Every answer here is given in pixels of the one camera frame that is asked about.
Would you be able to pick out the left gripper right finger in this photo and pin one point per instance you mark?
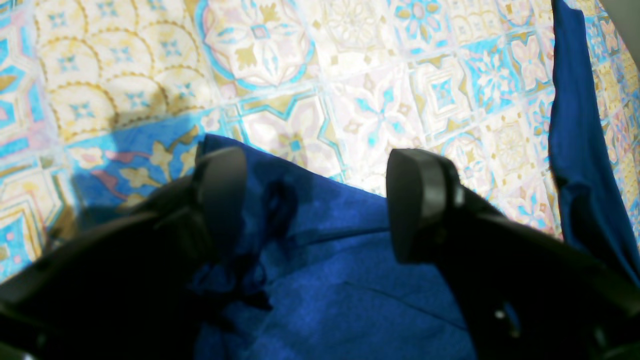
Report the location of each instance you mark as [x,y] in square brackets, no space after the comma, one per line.
[523,294]

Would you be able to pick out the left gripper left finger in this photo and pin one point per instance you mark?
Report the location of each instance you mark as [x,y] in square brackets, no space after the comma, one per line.
[122,291]

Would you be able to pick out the blue long-sleeve T-shirt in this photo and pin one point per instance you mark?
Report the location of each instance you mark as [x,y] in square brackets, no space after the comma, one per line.
[313,274]

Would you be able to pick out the patterned tile tablecloth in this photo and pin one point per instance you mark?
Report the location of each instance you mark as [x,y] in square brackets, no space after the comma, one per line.
[104,101]

